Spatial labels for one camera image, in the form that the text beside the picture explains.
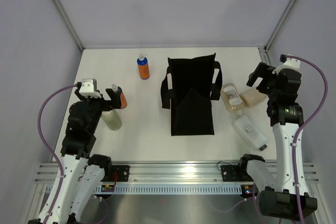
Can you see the beige soap bottle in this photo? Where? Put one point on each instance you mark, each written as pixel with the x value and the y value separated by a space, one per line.
pixel 252 97

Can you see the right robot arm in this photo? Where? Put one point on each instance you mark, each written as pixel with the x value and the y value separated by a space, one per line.
pixel 286 195

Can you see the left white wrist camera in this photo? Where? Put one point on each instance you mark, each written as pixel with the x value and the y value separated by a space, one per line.
pixel 88 88

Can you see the aluminium rail frame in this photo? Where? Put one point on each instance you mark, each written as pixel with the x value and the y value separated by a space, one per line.
pixel 169 173

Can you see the white slotted cable duct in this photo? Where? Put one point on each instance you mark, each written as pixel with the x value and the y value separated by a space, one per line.
pixel 196 189

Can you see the white clear bottle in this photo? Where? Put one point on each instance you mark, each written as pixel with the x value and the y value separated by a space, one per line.
pixel 249 132

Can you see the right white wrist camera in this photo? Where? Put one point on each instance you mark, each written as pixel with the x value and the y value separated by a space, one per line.
pixel 288 62

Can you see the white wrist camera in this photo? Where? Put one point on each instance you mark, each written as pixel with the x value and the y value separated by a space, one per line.
pixel 88 88
pixel 288 62

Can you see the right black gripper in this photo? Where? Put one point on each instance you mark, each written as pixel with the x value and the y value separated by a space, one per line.
pixel 262 71

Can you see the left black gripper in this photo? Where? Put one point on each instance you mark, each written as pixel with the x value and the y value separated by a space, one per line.
pixel 114 97

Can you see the green liquid bottle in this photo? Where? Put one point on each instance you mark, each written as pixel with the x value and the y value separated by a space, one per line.
pixel 112 120

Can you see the black canvas bag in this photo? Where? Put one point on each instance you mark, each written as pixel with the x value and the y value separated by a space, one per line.
pixel 188 89

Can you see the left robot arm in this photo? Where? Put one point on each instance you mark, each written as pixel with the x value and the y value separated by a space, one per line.
pixel 79 172

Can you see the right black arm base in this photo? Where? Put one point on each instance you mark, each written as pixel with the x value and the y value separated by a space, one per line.
pixel 232 173

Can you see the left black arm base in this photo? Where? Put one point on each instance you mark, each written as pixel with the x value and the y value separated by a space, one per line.
pixel 117 173

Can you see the orange blue spray bottle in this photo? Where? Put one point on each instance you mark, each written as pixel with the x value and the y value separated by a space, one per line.
pixel 143 67

